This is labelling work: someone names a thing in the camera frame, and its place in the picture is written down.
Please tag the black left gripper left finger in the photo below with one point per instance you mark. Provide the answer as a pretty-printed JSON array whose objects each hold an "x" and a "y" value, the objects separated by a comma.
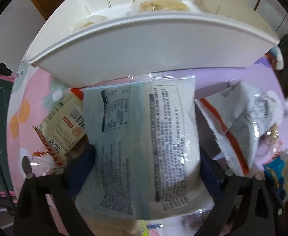
[{"x": 33, "y": 216}]

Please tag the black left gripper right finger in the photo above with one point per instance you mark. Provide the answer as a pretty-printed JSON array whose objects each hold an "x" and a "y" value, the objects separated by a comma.
[{"x": 241, "y": 202}]

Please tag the white red-striped snack bag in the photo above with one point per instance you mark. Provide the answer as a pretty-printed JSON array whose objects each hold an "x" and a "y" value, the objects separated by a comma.
[{"x": 238, "y": 116}]

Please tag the large pale blue snack bag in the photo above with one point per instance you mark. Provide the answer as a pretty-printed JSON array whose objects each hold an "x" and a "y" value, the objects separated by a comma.
[{"x": 147, "y": 160}]

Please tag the round clear-wrapped pastry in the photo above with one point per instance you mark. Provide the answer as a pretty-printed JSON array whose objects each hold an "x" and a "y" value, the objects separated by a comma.
[{"x": 157, "y": 5}]

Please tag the clear-wrapped beige pastry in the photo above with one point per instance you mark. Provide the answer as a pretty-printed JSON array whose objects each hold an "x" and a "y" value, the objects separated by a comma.
[{"x": 89, "y": 21}]

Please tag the blue yellow snack packet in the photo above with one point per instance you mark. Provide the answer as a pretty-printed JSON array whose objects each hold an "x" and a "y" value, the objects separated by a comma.
[{"x": 276, "y": 170}]

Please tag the beige UFO noodle packet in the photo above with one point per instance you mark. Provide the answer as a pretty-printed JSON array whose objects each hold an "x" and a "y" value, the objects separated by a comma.
[{"x": 63, "y": 127}]

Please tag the pink cartoon bed sheet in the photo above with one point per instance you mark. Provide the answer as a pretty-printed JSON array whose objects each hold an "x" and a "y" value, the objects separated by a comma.
[{"x": 35, "y": 93}]

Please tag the white plastic organizer bin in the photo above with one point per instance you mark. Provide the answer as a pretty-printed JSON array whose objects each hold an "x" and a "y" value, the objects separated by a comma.
[{"x": 214, "y": 33}]

